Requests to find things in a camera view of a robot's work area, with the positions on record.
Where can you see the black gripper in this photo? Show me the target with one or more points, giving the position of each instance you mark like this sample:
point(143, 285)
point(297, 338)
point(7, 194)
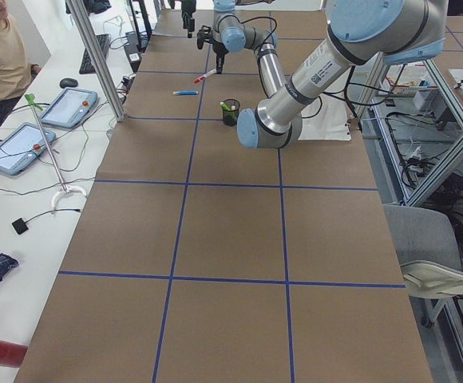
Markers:
point(186, 8)
point(218, 52)

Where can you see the red white marker pen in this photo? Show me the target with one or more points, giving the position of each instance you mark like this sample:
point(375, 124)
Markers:
point(203, 77)

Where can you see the green highlighter pen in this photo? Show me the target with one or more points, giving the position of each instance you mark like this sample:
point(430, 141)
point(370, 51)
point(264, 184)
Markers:
point(225, 107)

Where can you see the blue highlighter pen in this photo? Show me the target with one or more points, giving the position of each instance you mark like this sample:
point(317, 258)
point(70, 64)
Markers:
point(185, 93)

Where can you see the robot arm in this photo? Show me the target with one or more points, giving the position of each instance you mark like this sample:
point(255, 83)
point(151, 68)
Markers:
point(403, 31)

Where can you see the black mesh pen cup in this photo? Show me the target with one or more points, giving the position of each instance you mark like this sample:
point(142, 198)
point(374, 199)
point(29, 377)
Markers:
point(230, 118)

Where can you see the black computer mouse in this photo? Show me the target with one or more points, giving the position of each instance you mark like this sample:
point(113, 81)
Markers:
point(68, 82)

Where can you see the far teach pendant tablet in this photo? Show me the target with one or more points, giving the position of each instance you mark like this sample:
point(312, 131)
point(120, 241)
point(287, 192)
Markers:
point(69, 108)

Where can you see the teach pendant tablet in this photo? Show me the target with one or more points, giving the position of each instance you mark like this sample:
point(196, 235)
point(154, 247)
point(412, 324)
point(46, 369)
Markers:
point(69, 108)
point(21, 148)

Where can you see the metal reacher grabber stick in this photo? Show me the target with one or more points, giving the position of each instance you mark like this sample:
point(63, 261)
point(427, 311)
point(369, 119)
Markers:
point(66, 189)

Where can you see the near teach pendant tablet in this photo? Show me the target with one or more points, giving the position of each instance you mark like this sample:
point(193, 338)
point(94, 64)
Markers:
point(21, 148)

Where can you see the small black square device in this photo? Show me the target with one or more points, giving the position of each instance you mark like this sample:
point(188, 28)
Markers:
point(20, 226)

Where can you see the grey office chair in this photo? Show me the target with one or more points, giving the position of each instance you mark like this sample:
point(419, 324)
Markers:
point(428, 254)

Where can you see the aluminium frame post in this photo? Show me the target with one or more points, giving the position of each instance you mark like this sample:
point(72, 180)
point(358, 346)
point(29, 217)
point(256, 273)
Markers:
point(89, 39)

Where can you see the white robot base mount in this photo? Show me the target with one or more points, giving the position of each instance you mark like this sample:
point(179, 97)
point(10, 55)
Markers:
point(325, 120)

